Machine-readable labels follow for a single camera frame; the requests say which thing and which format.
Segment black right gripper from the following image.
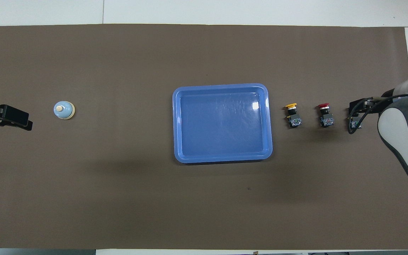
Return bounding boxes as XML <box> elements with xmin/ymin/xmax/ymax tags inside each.
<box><xmin>348</xmin><ymin>96</ymin><xmax>385</xmax><ymax>116</ymax></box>

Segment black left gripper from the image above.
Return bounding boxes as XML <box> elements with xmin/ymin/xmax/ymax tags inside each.
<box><xmin>0</xmin><ymin>96</ymin><xmax>33</xmax><ymax>132</ymax></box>

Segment red push button switch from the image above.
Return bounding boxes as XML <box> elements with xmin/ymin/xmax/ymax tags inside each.
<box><xmin>318</xmin><ymin>103</ymin><xmax>334</xmax><ymax>128</ymax></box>

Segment yellow push button switch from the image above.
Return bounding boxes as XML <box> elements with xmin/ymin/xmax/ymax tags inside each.
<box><xmin>284</xmin><ymin>103</ymin><xmax>302</xmax><ymax>129</ymax></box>

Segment light blue desk bell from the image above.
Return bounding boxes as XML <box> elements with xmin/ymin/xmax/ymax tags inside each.
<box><xmin>53</xmin><ymin>101</ymin><xmax>75</xmax><ymax>120</ymax></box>

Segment blue plastic tray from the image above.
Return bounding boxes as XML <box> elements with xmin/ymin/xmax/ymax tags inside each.
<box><xmin>172</xmin><ymin>83</ymin><xmax>273</xmax><ymax>164</ymax></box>

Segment brown table mat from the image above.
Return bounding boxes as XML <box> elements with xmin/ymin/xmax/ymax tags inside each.
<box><xmin>0</xmin><ymin>24</ymin><xmax>408</xmax><ymax>250</ymax></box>

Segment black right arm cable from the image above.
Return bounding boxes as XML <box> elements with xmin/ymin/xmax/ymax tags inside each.
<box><xmin>347</xmin><ymin>93</ymin><xmax>408</xmax><ymax>135</ymax></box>

